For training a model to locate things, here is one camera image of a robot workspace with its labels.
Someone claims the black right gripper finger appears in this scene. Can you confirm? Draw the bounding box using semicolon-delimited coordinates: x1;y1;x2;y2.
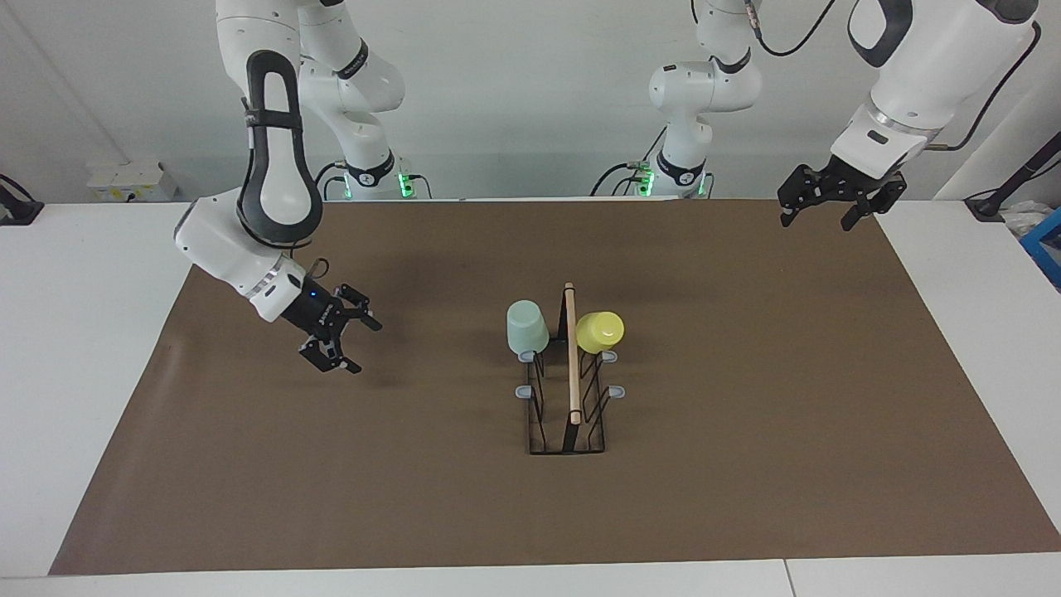
332;284;384;332
299;335;363;376

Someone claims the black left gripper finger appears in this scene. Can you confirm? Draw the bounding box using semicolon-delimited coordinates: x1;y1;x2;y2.
778;165;830;228
841;172;908;231

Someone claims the pale green plastic cup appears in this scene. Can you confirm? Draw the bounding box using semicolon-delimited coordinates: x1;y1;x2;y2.
506;300;551;357

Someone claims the yellow plastic cup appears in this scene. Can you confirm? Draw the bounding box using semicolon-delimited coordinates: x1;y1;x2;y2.
575;312;626;354

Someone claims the black angled stand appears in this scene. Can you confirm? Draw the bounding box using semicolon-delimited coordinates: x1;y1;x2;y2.
966;131;1061;221

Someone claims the brown table mat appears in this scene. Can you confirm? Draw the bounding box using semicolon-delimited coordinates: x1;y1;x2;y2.
48;199;1061;576

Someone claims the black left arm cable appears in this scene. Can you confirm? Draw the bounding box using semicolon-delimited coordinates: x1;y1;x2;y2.
746;0;1043;153

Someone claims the white wall power box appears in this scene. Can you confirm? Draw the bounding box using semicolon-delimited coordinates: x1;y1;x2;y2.
87;161;179;202

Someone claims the black wire cup rack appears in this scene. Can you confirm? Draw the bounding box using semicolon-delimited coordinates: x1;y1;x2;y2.
516;282;626;455

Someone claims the black clamp mount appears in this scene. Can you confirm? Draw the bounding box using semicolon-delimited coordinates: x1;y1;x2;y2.
0;174;45;226

